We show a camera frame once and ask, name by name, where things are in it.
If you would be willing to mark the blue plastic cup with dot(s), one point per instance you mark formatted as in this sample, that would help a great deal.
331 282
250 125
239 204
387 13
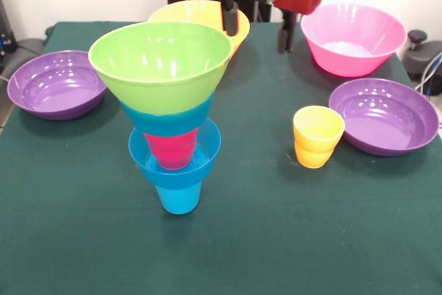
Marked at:
177 201

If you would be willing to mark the small blue plastic bowl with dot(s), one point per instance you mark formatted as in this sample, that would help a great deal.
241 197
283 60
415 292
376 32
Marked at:
165 122
176 177

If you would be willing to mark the grey rounded base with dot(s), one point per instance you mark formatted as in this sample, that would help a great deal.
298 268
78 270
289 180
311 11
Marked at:
29 49

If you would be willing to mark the red plastic cup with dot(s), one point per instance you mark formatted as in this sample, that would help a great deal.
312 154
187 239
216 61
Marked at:
171 153

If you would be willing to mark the black clamp with knob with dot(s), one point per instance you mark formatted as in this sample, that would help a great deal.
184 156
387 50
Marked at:
423 55

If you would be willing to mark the pink plastic bowl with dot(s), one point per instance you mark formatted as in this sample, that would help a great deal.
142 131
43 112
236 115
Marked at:
350 60

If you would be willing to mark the orange plastic bowl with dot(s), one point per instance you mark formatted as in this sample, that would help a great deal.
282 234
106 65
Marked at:
238 22

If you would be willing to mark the dark green tablecloth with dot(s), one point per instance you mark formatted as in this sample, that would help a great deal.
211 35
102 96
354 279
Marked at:
221 239

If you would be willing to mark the purple plastic bowl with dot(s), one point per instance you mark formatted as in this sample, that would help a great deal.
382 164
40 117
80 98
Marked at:
52 91
383 125

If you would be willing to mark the small black table clamp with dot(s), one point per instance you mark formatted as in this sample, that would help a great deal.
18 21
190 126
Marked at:
50 30

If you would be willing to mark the yellow plastic cup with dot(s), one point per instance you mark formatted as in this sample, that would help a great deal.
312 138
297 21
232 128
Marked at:
314 153

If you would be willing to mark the green plastic bowl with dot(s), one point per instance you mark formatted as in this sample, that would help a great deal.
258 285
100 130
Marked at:
155 91

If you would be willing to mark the black equipment box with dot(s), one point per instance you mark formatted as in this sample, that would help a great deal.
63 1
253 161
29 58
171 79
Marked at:
6 39

